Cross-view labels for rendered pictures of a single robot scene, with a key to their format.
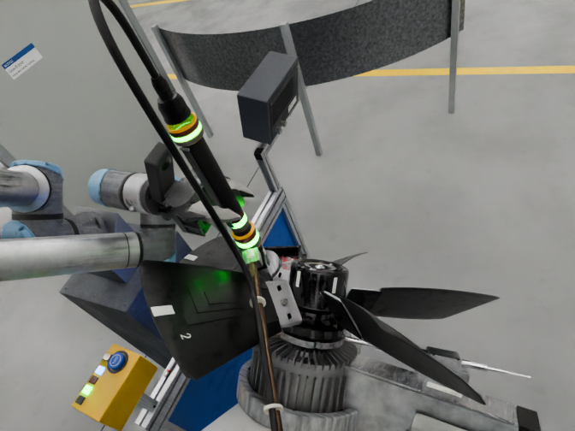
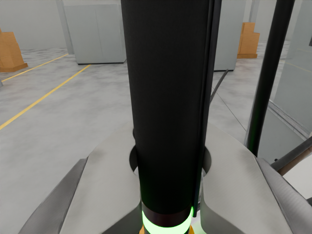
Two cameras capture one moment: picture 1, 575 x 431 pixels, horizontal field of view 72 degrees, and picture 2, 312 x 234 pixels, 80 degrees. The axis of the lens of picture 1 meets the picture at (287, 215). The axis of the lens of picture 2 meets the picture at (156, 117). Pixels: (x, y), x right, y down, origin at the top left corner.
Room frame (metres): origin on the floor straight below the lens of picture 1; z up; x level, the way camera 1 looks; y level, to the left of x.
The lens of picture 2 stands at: (0.55, 0.15, 1.53)
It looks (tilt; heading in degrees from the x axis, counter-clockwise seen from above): 28 degrees down; 232
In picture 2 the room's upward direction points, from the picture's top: 2 degrees counter-clockwise
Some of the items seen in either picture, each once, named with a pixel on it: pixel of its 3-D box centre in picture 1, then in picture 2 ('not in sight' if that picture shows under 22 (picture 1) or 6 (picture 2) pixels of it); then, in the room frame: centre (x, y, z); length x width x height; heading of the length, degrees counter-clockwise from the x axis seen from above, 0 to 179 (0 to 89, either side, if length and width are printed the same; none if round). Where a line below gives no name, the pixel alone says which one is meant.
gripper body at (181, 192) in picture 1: (181, 202); not in sight; (0.56, 0.17, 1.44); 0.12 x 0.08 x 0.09; 49
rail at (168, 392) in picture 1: (225, 290); not in sight; (0.80, 0.29, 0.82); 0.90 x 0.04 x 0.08; 139
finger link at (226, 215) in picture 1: (218, 221); (218, 189); (0.47, 0.11, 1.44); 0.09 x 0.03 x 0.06; 39
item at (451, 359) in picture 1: (442, 358); not in sight; (0.26, -0.17, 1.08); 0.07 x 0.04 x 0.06; 59
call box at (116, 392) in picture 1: (118, 386); not in sight; (0.51, 0.55, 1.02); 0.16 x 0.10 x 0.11; 139
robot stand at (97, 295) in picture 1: (186, 327); not in sight; (0.94, 0.56, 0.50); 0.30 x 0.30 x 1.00; 52
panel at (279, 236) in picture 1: (259, 335); not in sight; (0.80, 0.29, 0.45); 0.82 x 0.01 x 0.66; 139
